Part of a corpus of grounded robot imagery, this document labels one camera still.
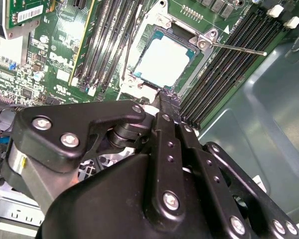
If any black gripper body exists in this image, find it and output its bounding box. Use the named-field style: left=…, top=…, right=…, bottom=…
left=41, top=153, right=229, bottom=239

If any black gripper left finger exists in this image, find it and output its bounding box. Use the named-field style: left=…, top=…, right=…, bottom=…
left=11, top=89, right=189, bottom=222

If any metal socket cover frame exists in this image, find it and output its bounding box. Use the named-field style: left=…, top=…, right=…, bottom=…
left=119, top=82, right=162, bottom=117

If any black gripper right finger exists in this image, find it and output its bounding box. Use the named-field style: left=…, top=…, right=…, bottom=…
left=168, top=92, right=299, bottom=239

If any silver square CPU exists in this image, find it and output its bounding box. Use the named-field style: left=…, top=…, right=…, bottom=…
left=133, top=31, right=198, bottom=88

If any metal socket locking lever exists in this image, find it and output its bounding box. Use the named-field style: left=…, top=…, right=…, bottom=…
left=210, top=42, right=268, bottom=56
left=122, top=13, right=139, bottom=82

